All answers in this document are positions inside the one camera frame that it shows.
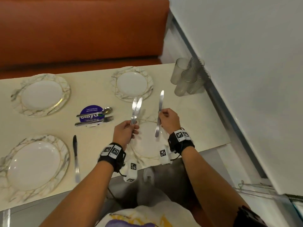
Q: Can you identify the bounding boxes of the marble pattern white plate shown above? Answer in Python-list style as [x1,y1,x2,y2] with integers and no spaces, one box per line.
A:
[129,117,174,167]
[111,67,154,102]
[0,135,71,203]
[11,73,71,117]

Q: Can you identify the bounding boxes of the person's right hand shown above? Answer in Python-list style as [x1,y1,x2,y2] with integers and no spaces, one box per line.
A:
[158,108,182,141]

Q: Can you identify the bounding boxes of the black wrist strap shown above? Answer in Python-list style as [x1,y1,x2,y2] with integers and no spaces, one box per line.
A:
[97,142,127,173]
[168,129,195,155]

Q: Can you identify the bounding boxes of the black right wrist strap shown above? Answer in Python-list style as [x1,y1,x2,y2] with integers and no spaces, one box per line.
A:
[168,129,195,155]

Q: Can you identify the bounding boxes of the black left wrist strap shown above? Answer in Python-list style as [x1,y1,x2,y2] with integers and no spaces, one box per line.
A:
[97,142,127,173]

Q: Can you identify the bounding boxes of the silver spoon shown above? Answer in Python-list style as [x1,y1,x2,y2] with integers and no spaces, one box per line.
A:
[76,107,113,118]

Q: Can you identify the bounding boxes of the person's left hand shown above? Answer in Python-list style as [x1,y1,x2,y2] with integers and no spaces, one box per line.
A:
[112,120,140,150]

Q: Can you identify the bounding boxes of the white printed shirt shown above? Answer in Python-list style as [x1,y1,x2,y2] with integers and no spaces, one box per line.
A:
[95,201,202,227]

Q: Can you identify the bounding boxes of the round purple table sticker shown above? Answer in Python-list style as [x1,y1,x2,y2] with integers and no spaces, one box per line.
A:
[80,105,104,127]

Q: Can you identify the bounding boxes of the silver fork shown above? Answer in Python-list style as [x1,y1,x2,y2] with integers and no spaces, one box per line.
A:
[75,115,114,127]

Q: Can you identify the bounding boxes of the person's left forearm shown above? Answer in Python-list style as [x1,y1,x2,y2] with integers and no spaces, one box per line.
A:
[39,161,114,227]

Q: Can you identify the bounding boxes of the person's right forearm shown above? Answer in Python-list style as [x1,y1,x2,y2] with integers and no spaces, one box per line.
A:
[180,146,251,227]

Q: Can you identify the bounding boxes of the grey metal wall trim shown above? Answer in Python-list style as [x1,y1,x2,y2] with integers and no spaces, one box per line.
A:
[169,14,268,179]

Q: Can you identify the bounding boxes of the grey trousers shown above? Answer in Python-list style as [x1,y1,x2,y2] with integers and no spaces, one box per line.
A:
[108,158,202,211]

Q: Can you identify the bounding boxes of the cluster of clear drinking glasses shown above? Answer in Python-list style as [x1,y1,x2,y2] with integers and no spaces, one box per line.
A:
[170,57,211,96]

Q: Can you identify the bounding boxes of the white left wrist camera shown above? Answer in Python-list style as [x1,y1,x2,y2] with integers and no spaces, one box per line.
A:
[123,161,138,183]

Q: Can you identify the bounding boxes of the orange leather bench seat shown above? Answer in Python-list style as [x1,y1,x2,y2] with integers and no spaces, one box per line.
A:
[0,0,170,80]

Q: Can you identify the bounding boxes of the silver table knife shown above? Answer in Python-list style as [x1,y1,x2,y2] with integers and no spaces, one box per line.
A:
[130,97,138,126]
[73,135,81,184]
[133,97,143,125]
[155,90,165,138]

